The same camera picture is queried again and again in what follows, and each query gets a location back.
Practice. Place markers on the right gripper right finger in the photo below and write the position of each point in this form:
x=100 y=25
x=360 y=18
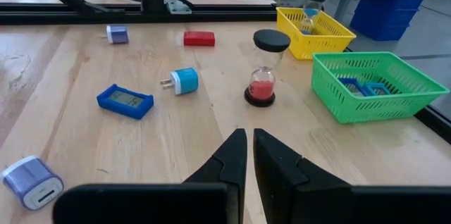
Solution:
x=275 y=167

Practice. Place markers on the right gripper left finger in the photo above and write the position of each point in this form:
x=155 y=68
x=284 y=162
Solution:
x=236 y=167

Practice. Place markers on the yellow plastic basket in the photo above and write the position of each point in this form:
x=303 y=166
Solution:
x=317 y=46

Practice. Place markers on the teal digital thermometer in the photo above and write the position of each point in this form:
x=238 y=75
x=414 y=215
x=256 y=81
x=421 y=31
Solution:
x=378 y=89

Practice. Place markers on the red digital thermometer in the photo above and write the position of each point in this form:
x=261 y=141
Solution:
x=199 y=38

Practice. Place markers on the purple plug charger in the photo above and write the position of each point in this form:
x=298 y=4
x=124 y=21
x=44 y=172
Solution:
x=120 y=34
x=28 y=181

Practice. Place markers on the green plastic basket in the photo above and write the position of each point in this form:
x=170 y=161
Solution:
x=370 y=111

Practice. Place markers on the blue plastic crates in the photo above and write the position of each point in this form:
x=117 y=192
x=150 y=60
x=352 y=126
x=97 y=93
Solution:
x=387 y=12

